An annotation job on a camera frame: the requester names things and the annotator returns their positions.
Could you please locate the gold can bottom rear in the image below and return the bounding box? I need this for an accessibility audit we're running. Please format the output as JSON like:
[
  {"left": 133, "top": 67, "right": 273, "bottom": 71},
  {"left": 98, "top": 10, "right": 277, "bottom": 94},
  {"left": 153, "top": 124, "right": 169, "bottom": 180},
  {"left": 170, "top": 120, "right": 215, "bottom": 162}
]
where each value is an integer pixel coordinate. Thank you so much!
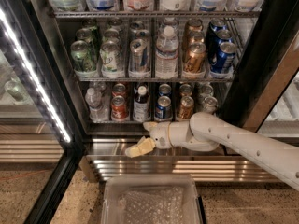
[{"left": 179, "top": 83, "right": 192, "bottom": 97}]

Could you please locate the blue pepsi can bottom rear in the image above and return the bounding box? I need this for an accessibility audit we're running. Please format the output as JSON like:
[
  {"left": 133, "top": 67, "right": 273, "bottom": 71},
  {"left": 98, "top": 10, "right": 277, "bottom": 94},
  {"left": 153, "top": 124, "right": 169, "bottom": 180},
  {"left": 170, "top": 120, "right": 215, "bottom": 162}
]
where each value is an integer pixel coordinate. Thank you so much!
[{"left": 158, "top": 83, "right": 172, "bottom": 97}]

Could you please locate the wire shelf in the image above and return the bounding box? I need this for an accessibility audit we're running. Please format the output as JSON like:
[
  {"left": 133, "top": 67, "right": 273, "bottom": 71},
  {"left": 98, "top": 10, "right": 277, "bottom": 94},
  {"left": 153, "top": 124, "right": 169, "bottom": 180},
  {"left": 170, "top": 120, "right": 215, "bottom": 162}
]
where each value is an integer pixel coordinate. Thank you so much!
[
  {"left": 50, "top": 10, "right": 260, "bottom": 19},
  {"left": 73, "top": 75, "right": 233, "bottom": 83}
]

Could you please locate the red coke can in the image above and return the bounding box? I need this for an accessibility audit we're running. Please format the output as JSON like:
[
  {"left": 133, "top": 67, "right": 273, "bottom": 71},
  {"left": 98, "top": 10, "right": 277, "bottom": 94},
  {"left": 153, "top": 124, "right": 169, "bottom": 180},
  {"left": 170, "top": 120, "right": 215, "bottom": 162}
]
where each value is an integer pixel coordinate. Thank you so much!
[
  {"left": 112, "top": 83, "right": 127, "bottom": 97},
  {"left": 111, "top": 96, "right": 128, "bottom": 120}
]

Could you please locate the clear water bottle bottom shelf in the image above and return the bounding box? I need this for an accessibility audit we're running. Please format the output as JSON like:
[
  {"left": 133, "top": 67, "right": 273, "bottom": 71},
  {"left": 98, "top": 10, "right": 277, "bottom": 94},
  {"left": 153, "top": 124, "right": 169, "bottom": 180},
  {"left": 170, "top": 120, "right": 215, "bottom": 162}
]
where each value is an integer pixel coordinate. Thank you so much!
[{"left": 85, "top": 88, "right": 107, "bottom": 121}]

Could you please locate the clear water bottle shelf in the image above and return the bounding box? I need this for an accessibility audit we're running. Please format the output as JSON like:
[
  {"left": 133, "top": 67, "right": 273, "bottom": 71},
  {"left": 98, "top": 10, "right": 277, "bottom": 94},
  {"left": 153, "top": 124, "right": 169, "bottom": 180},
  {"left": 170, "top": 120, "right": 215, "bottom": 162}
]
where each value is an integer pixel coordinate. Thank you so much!
[
  {"left": 155, "top": 26, "right": 179, "bottom": 79},
  {"left": 85, "top": 88, "right": 107, "bottom": 121}
]

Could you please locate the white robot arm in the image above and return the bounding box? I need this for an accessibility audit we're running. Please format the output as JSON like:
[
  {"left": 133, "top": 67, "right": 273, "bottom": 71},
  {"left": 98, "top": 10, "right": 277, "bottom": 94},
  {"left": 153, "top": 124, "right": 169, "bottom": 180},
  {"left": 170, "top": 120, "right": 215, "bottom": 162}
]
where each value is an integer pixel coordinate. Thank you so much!
[{"left": 125, "top": 112, "right": 299, "bottom": 190}]

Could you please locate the green can middle front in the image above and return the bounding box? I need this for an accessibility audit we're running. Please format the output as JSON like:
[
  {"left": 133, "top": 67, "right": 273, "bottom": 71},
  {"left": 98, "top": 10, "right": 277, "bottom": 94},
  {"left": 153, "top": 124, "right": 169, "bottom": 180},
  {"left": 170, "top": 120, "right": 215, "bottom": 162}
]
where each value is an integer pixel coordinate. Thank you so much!
[{"left": 71, "top": 40, "right": 96, "bottom": 73}]

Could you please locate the blue pepsi can middle front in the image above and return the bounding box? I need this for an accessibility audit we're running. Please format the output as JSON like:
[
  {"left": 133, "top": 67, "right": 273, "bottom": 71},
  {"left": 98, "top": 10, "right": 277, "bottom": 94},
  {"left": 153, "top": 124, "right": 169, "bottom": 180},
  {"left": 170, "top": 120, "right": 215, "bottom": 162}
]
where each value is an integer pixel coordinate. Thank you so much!
[{"left": 210, "top": 42, "right": 236, "bottom": 74}]

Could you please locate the red coke can rear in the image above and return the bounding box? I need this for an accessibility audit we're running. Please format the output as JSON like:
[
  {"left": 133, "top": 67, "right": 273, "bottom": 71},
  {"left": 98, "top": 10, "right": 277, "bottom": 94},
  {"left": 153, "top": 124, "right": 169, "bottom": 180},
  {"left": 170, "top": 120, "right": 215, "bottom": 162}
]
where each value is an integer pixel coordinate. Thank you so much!
[{"left": 112, "top": 83, "right": 127, "bottom": 97}]

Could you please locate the gold can middle front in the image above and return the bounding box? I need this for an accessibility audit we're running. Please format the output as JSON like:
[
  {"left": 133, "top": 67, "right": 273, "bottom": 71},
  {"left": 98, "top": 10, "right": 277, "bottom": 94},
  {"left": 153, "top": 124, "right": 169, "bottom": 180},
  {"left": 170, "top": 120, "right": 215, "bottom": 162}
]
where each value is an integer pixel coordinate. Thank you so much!
[{"left": 183, "top": 42, "right": 206, "bottom": 74}]

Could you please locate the gold can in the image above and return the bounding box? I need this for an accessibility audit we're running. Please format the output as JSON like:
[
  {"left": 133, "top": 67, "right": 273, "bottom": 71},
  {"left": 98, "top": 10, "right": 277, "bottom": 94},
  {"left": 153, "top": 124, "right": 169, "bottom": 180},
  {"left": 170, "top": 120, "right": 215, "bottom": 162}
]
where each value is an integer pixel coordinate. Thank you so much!
[
  {"left": 183, "top": 42, "right": 206, "bottom": 74},
  {"left": 179, "top": 83, "right": 192, "bottom": 97},
  {"left": 177, "top": 96, "right": 194, "bottom": 119}
]

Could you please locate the dark soda bottle white cap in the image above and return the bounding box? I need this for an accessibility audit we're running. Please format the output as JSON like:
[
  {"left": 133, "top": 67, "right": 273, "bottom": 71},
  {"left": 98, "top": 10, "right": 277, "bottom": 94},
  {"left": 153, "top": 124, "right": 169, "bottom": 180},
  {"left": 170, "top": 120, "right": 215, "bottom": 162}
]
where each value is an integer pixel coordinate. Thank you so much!
[{"left": 133, "top": 86, "right": 150, "bottom": 122}]

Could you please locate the gold can bottom front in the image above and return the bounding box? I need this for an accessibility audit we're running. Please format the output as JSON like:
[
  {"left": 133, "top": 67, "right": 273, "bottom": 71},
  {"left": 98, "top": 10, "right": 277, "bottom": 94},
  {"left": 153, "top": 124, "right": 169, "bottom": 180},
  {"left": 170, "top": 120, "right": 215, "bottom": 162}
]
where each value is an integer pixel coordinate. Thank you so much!
[{"left": 177, "top": 96, "right": 194, "bottom": 119}]

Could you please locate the upper wire shelf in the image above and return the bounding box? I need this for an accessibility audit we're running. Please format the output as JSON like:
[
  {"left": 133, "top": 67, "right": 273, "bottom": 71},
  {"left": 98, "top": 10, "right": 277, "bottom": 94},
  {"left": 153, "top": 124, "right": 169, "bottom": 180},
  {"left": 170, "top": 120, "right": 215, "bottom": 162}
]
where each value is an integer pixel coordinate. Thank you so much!
[{"left": 50, "top": 10, "right": 260, "bottom": 19}]

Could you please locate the glass fridge door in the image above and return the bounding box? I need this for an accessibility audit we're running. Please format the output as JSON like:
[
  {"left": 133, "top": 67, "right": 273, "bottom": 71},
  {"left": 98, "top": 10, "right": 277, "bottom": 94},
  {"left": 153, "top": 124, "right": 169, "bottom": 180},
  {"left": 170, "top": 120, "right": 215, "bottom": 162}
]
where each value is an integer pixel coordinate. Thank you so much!
[{"left": 0, "top": 0, "right": 84, "bottom": 224}]

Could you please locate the clear plastic bin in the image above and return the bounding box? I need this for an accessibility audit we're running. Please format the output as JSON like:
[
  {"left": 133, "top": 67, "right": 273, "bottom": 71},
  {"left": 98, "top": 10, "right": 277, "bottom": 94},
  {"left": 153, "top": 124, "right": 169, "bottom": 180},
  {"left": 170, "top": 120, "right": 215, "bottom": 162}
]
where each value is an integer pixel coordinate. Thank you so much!
[{"left": 101, "top": 174, "right": 203, "bottom": 224}]

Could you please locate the silver can bottom rear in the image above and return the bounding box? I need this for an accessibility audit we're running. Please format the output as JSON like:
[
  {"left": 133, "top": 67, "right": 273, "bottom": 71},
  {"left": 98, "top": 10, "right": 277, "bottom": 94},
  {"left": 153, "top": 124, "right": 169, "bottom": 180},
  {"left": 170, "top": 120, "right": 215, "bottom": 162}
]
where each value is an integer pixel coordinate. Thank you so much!
[{"left": 198, "top": 84, "right": 214, "bottom": 98}]

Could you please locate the middle wire shelf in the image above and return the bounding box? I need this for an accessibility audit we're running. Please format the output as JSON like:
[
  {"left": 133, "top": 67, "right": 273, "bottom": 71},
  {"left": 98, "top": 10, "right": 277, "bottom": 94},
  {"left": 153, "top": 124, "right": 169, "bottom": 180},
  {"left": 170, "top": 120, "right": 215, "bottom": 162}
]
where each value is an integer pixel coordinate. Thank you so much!
[{"left": 73, "top": 75, "right": 233, "bottom": 83}]

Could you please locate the blue pepsi can bottom front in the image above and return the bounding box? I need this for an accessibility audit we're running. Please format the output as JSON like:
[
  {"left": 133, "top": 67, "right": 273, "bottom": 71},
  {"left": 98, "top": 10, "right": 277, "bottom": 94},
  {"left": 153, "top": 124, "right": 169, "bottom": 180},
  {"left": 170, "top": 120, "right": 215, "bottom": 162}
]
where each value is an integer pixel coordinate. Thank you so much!
[{"left": 155, "top": 96, "right": 172, "bottom": 119}]

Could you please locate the silver red bull can front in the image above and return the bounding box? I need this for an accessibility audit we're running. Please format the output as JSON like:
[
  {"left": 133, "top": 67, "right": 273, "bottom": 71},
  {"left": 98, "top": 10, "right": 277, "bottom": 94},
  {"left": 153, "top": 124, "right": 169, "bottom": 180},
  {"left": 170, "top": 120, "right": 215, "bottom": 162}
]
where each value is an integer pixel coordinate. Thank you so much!
[{"left": 130, "top": 38, "right": 148, "bottom": 73}]

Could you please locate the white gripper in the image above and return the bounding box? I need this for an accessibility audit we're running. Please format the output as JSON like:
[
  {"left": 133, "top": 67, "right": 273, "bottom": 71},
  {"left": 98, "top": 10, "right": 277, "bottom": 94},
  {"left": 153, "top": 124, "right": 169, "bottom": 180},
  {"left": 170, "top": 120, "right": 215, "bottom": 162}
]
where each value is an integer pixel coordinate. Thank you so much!
[{"left": 125, "top": 121, "right": 171, "bottom": 158}]

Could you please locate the clear water bottle middle shelf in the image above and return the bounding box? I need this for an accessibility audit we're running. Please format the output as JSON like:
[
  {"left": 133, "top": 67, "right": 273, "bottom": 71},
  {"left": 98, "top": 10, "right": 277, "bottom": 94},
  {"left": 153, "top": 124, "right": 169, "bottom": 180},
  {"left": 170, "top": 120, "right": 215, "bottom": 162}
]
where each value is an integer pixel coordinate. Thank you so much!
[{"left": 155, "top": 26, "right": 179, "bottom": 79}]

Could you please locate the red coke can front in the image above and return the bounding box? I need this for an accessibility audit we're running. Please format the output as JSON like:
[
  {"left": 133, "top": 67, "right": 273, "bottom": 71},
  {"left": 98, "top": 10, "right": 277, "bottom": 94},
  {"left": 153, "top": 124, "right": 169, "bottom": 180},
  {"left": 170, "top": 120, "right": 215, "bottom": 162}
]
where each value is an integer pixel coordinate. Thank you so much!
[{"left": 111, "top": 96, "right": 128, "bottom": 120}]

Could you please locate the silver can bottom front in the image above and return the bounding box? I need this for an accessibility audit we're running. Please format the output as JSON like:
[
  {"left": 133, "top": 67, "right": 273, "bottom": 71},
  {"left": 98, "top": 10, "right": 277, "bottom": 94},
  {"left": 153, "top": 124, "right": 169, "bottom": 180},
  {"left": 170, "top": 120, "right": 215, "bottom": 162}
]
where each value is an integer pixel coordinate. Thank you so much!
[{"left": 200, "top": 96, "right": 218, "bottom": 114}]

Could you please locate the white 7up can front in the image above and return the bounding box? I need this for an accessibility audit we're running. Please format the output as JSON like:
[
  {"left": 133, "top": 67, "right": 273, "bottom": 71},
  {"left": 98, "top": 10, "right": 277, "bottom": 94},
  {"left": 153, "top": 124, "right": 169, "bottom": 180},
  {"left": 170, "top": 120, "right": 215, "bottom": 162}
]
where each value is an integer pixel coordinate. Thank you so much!
[{"left": 100, "top": 40, "right": 122, "bottom": 76}]

